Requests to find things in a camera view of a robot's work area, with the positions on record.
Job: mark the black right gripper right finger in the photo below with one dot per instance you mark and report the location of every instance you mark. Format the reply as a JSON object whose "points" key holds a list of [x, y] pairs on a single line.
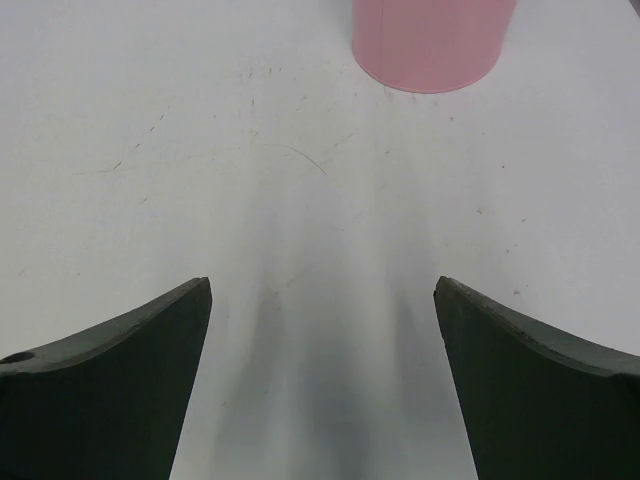
{"points": [[537, 402]]}

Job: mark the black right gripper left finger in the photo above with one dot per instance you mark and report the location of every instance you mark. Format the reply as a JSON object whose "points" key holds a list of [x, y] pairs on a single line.
{"points": [[108, 402]]}

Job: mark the pink cylindrical holder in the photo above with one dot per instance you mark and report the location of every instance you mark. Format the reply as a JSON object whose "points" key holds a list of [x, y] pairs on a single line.
{"points": [[429, 46]]}

